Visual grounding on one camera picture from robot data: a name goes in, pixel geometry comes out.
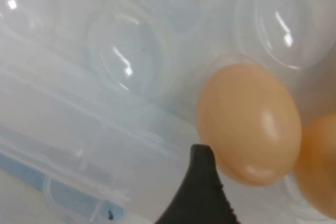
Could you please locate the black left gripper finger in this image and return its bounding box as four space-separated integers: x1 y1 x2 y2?
154 144 237 224

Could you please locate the tan plastic egg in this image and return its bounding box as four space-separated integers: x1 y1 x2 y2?
292 113 336 213
196 62 302 187

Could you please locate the clear plastic egg box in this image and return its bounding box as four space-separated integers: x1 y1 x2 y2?
0 0 336 224

